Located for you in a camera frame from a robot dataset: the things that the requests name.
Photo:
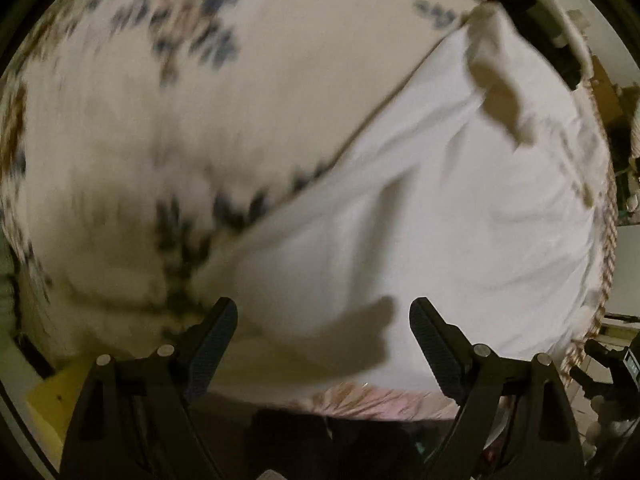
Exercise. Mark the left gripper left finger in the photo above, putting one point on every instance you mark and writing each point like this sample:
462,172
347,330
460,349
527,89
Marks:
132,419

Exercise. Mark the floral bed blanket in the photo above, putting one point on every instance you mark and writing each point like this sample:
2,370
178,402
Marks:
139,138

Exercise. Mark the white folded sweater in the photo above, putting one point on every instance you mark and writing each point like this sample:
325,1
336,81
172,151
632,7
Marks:
546,25

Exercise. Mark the brown checkered blanket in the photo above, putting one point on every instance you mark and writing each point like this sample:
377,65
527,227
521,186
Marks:
606,241

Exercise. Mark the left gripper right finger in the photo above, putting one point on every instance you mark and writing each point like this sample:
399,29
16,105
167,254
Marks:
514,419

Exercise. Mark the white t-shirt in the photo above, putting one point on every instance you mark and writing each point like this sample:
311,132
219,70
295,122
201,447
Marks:
477,187

